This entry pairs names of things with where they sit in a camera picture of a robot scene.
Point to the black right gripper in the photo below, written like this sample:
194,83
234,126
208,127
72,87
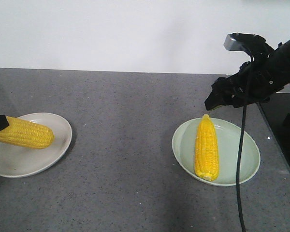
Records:
252,79

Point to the yellow corn cob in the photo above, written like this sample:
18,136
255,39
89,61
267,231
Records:
206,159
24,133

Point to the beige round plate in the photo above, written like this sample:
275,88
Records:
16,161

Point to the light green round plate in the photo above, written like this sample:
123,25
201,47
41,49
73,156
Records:
228,138

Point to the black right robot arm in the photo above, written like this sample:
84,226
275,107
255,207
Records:
278,65

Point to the black glass gas hob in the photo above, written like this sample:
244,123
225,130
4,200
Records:
277,114

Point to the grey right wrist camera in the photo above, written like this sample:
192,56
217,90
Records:
236,42

